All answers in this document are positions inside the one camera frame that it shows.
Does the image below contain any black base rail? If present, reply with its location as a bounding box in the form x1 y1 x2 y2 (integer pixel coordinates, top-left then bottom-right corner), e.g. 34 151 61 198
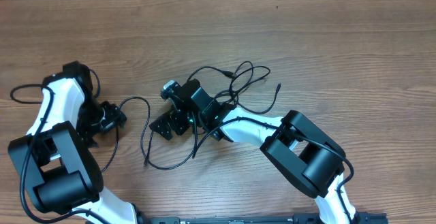
139 212 389 224

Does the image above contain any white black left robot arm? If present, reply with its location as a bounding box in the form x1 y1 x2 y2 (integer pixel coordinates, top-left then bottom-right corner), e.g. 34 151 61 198
8 61 149 223

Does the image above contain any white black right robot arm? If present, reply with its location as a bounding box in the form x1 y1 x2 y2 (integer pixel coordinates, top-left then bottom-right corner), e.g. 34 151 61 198
149 79 357 223

